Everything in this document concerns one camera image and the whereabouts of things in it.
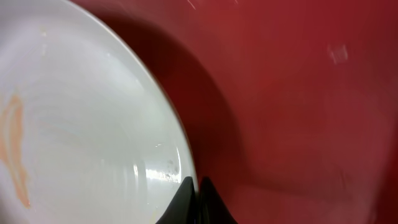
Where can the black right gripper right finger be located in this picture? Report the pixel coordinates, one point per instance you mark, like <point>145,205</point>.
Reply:
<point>211,208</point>

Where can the red plastic serving tray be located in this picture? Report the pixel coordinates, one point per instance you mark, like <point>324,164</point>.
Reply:
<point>290,106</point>

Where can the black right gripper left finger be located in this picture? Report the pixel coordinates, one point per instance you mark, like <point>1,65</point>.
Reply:
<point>182,208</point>

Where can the white plate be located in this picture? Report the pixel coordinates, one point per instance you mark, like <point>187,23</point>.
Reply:
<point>87,135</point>

